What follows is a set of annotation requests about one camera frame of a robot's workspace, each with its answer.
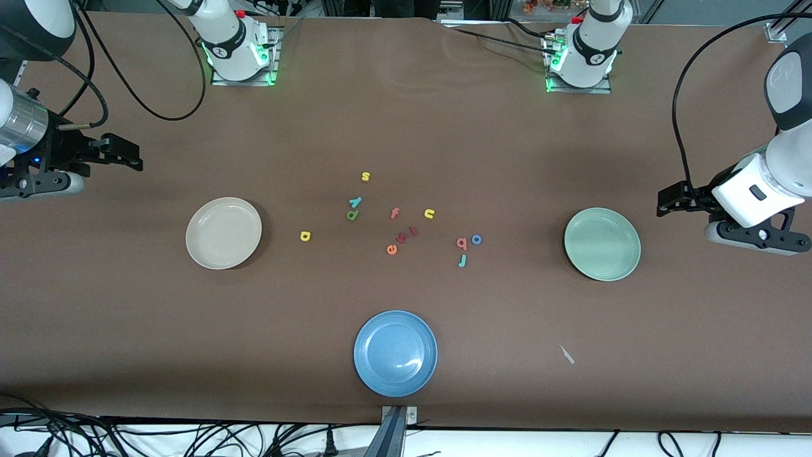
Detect brown table cover sheet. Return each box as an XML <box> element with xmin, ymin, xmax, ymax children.
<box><xmin>0</xmin><ymin>11</ymin><xmax>812</xmax><ymax>434</ymax></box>

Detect light green round plate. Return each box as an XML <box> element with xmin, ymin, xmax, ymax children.
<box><xmin>563</xmin><ymin>208</ymin><xmax>642</xmax><ymax>282</ymax></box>

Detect beige round plate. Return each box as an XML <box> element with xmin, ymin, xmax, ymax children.
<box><xmin>185</xmin><ymin>197</ymin><xmax>263</xmax><ymax>270</ymax></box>

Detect dark aluminium camera post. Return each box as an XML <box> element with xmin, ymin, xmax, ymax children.
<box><xmin>365</xmin><ymin>406</ymin><xmax>407</xmax><ymax>457</ymax></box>

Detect blue round plate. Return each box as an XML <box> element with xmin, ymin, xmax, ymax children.
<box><xmin>353</xmin><ymin>310</ymin><xmax>438</xmax><ymax>398</ymax></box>

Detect silver aluminium frame rail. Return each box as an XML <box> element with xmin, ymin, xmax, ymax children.
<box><xmin>764</xmin><ymin>0</ymin><xmax>812</xmax><ymax>43</ymax></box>

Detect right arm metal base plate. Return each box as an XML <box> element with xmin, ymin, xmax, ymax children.
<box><xmin>209</xmin><ymin>25</ymin><xmax>281</xmax><ymax>86</ymax></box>

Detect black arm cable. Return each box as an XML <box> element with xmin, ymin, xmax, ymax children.
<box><xmin>671</xmin><ymin>13</ymin><xmax>812</xmax><ymax>191</ymax></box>
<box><xmin>54</xmin><ymin>0</ymin><xmax>209</xmax><ymax>131</ymax></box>

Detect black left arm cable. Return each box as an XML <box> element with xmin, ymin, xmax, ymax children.
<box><xmin>671</xmin><ymin>13</ymin><xmax>812</xmax><ymax>191</ymax></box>

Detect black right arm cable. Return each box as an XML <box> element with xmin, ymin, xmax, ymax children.
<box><xmin>54</xmin><ymin>0</ymin><xmax>209</xmax><ymax>131</ymax></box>

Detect black base power cable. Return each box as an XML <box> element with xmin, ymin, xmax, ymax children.
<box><xmin>438</xmin><ymin>18</ymin><xmax>553</xmax><ymax>51</ymax></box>

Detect tangled black floor cables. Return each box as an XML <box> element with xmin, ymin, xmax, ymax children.
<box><xmin>0</xmin><ymin>394</ymin><xmax>381</xmax><ymax>457</ymax></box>

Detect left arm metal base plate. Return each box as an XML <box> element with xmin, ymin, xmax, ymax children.
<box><xmin>542</xmin><ymin>32</ymin><xmax>613</xmax><ymax>95</ymax></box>

